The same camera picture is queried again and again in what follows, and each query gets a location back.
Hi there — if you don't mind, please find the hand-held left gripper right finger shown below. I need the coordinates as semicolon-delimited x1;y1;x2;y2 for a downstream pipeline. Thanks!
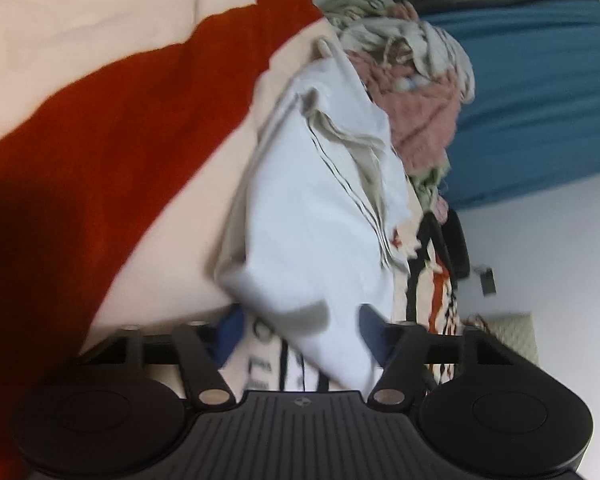
359;302;518;411

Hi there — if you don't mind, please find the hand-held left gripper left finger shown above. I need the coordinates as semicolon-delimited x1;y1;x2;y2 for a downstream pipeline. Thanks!
77;305;246;411

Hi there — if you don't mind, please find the white sweatshirt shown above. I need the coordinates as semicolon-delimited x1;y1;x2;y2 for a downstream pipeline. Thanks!
214;35;413;393

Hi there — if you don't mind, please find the black armchair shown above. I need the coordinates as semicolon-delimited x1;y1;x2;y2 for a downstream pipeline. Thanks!
419;207;472;282

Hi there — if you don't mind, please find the small pink garment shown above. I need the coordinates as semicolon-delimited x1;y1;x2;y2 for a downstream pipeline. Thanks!
432;195;452;226

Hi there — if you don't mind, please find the beige quilted cushion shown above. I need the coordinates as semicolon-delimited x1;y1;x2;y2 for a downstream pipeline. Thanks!
472;311;539;367

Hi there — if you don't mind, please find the light green fleece garment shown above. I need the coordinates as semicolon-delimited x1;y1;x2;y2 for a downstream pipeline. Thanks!
324;0;396;32
409;166;448;212

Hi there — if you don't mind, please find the pink fluffy garment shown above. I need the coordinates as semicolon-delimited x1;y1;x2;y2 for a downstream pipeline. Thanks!
347;2;461;173

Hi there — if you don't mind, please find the red and cream striped blanket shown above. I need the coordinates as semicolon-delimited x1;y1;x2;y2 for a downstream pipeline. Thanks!
0;0;463;480

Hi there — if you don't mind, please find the white hooded garment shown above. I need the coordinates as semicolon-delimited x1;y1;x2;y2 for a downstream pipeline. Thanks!
340;17;477;107

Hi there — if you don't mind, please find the blue curtain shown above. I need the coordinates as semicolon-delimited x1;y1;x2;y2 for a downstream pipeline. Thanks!
420;0;600;211

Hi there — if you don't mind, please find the wall socket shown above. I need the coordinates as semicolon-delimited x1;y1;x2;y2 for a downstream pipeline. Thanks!
479;267;499;297

